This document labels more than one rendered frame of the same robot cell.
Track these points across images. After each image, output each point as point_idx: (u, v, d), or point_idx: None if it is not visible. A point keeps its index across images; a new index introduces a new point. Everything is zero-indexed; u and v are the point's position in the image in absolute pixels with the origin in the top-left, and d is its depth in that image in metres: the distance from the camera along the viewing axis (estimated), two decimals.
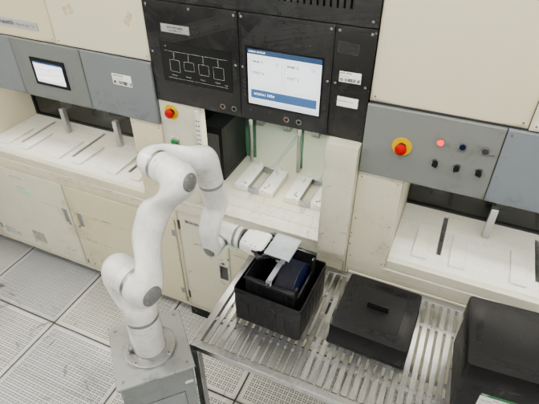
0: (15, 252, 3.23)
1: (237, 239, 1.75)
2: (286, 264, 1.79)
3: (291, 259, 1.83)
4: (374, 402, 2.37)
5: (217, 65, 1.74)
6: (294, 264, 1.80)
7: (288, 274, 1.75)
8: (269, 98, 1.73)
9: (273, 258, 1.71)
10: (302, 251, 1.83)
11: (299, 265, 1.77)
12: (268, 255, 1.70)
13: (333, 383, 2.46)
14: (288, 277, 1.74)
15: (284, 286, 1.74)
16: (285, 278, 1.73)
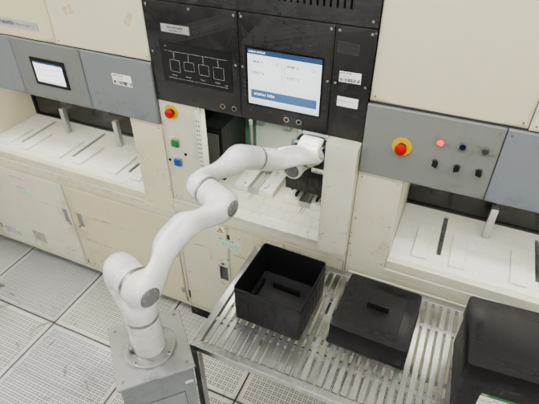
0: (15, 252, 3.23)
1: None
2: None
3: None
4: (374, 402, 2.37)
5: (217, 65, 1.74)
6: None
7: None
8: (269, 98, 1.73)
9: None
10: (298, 139, 2.21)
11: None
12: (322, 137, 2.07)
13: (333, 383, 2.46)
14: None
15: None
16: None
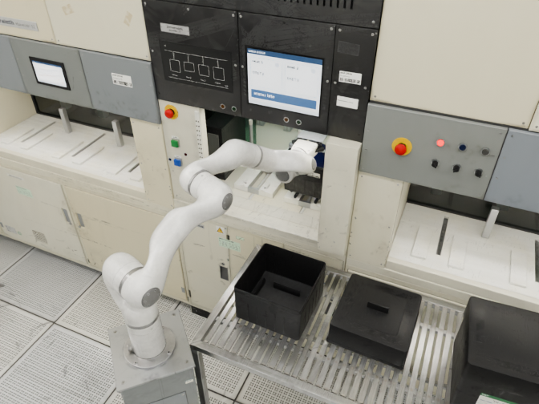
0: (15, 252, 3.23)
1: (305, 154, 1.96)
2: None
3: None
4: (374, 402, 2.37)
5: (217, 65, 1.74)
6: None
7: None
8: (269, 98, 1.73)
9: (321, 143, 2.08)
10: None
11: None
12: (320, 143, 2.06)
13: (333, 383, 2.46)
14: None
15: None
16: None
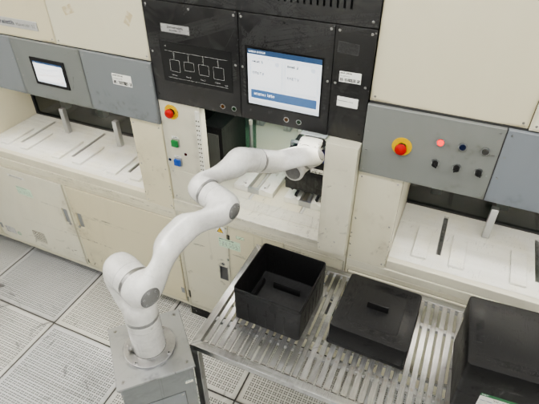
0: (15, 252, 3.23)
1: None
2: None
3: None
4: (374, 402, 2.37)
5: (217, 65, 1.74)
6: None
7: None
8: (269, 98, 1.73)
9: None
10: (297, 139, 2.22)
11: None
12: (322, 138, 2.08)
13: (333, 383, 2.46)
14: None
15: None
16: None
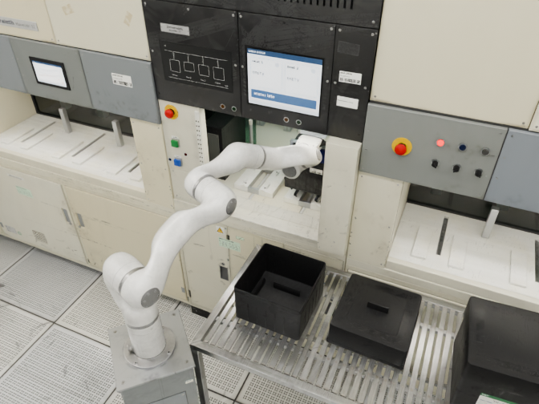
0: (15, 252, 3.23)
1: None
2: None
3: None
4: (374, 402, 2.37)
5: (217, 65, 1.74)
6: None
7: None
8: (269, 98, 1.73)
9: None
10: (297, 139, 2.21)
11: None
12: (322, 138, 2.06)
13: (333, 383, 2.46)
14: None
15: None
16: None
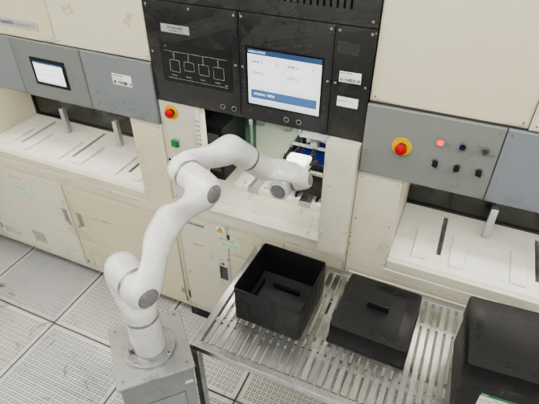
0: (15, 252, 3.23)
1: None
2: None
3: (302, 150, 2.20)
4: (374, 402, 2.37)
5: (217, 65, 1.74)
6: None
7: None
8: (269, 98, 1.73)
9: (314, 155, 2.00)
10: (297, 141, 2.22)
11: None
12: (314, 155, 1.98)
13: (333, 383, 2.46)
14: None
15: None
16: None
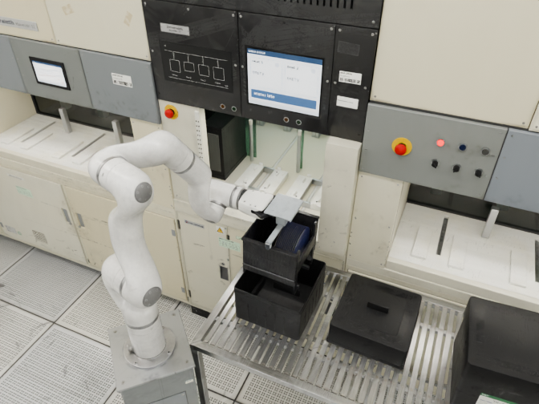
0: (15, 252, 3.23)
1: (236, 199, 1.63)
2: (286, 228, 1.67)
3: (291, 222, 1.71)
4: (374, 402, 2.37)
5: (217, 65, 1.74)
6: (295, 227, 1.68)
7: (289, 236, 1.64)
8: (269, 98, 1.73)
9: None
10: (303, 214, 1.72)
11: (301, 228, 1.66)
12: None
13: (333, 383, 2.46)
14: (289, 240, 1.63)
15: (284, 249, 1.63)
16: (286, 240, 1.62)
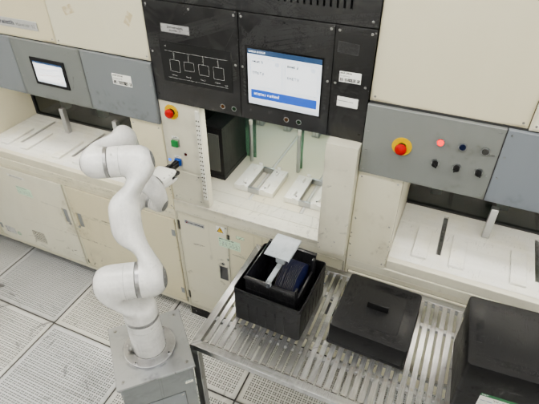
0: (15, 252, 3.23)
1: (160, 182, 1.97)
2: (285, 265, 1.78)
3: (290, 259, 1.82)
4: (374, 402, 2.37)
5: (217, 65, 1.74)
6: (294, 264, 1.80)
7: (288, 274, 1.75)
8: (269, 98, 1.73)
9: (176, 167, 2.10)
10: (302, 251, 1.83)
11: (299, 265, 1.77)
12: (175, 167, 2.08)
13: (333, 383, 2.46)
14: (288, 277, 1.74)
15: (284, 286, 1.74)
16: (285, 278, 1.73)
